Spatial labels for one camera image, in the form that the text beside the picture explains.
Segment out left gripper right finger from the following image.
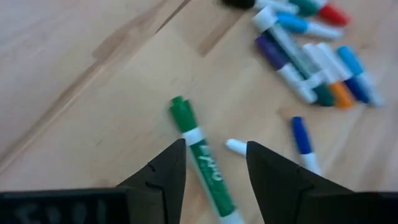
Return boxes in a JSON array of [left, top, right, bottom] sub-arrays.
[[245, 141, 353, 224]]

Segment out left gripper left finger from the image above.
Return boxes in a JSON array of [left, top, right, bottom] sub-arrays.
[[116, 138, 188, 224]]

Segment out white blue-capped marker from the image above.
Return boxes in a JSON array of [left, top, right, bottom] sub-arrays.
[[290, 116, 323, 175]]

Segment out dark green-capped marker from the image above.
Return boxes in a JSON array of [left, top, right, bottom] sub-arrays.
[[251, 6, 336, 107]]

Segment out thin orange marker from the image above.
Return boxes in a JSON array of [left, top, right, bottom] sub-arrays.
[[303, 42, 356, 109]]

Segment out thin dark blue marker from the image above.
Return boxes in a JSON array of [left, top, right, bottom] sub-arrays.
[[317, 42, 371, 104]]

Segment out thin white light-blue marker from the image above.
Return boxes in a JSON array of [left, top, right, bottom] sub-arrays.
[[336, 45, 386, 107]]

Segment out thin white red-capped marker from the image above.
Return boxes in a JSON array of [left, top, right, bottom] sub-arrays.
[[317, 1, 352, 27]]

